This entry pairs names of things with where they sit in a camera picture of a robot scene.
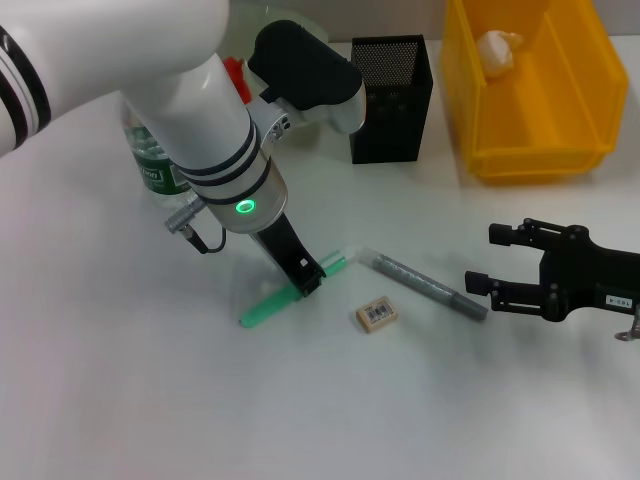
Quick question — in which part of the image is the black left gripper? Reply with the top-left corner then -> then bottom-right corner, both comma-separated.
249,212 -> 328,300

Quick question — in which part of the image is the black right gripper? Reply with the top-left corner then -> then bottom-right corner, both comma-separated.
464,217 -> 640,324

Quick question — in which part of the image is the mint green retractable pen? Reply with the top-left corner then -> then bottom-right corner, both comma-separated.
238,247 -> 359,330

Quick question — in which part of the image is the beige eraser with barcode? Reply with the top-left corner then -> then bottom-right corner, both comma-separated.
355,295 -> 400,332

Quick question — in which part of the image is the clear water bottle green label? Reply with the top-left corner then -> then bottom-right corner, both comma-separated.
122,99 -> 206,210

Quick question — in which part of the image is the white paper ball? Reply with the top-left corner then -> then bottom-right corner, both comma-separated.
474,29 -> 525,79

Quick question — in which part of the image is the red-orange toy orange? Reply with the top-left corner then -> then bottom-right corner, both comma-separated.
222,55 -> 254,106

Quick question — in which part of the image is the grey marker pen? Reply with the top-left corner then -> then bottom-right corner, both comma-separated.
357,245 -> 489,323

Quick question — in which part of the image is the black mesh pen holder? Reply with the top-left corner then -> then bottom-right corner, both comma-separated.
347,34 -> 434,165

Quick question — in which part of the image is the translucent green fruit plate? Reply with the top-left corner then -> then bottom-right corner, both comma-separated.
219,2 -> 336,149

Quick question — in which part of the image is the yellow plastic bin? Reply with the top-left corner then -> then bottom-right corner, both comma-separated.
439,0 -> 630,185

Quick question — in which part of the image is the left gripper cable with plugs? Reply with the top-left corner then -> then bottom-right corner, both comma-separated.
163,197 -> 226,255

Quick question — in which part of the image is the right gripper cable with plug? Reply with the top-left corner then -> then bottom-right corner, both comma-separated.
614,304 -> 640,343

